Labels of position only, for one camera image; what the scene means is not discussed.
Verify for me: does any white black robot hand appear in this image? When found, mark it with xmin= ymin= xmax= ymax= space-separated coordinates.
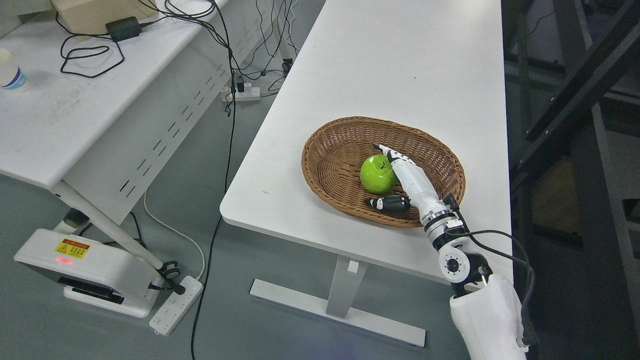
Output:
xmin=365 ymin=143 xmax=456 ymax=227

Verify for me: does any green apple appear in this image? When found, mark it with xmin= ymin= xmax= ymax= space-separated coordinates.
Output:
xmin=359 ymin=153 xmax=398 ymax=196

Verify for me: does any black metal shelf rack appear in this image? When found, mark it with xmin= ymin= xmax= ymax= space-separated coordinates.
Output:
xmin=501 ymin=0 xmax=639 ymax=360

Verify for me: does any brown wicker basket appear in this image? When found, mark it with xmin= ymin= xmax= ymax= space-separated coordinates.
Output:
xmin=301 ymin=116 xmax=466 ymax=228

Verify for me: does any white standing desk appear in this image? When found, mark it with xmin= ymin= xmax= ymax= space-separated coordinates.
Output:
xmin=220 ymin=0 xmax=511 ymax=347

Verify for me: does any white power strip far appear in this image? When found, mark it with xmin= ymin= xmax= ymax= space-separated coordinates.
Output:
xmin=219 ymin=83 xmax=262 ymax=103

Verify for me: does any white power strip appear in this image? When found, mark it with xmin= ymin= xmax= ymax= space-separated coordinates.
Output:
xmin=219 ymin=83 xmax=262 ymax=103
xmin=149 ymin=275 xmax=204 ymax=337

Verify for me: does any white power strip near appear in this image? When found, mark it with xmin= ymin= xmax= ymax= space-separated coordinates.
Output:
xmin=149 ymin=275 xmax=204 ymax=337

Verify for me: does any white box device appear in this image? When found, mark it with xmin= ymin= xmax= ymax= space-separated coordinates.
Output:
xmin=14 ymin=228 xmax=164 ymax=318

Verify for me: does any white folding table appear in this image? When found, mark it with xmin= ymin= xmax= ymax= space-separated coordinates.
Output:
xmin=1 ymin=0 xmax=291 ymax=254

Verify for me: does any black power adapter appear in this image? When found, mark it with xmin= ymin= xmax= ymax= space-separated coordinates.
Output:
xmin=105 ymin=16 xmax=142 ymax=43

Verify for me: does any cardboard box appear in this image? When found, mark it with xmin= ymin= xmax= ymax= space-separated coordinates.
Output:
xmin=51 ymin=0 xmax=158 ymax=34

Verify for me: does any paper cup blue band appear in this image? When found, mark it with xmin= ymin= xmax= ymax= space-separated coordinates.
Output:
xmin=0 ymin=48 xmax=28 ymax=94

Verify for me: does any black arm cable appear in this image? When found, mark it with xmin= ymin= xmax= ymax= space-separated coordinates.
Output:
xmin=442 ymin=193 xmax=538 ymax=348

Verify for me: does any white cable of device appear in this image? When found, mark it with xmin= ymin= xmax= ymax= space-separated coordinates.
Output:
xmin=143 ymin=187 xmax=207 ymax=281

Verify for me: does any long black floor cable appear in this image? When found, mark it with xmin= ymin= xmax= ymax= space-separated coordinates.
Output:
xmin=190 ymin=0 xmax=238 ymax=360

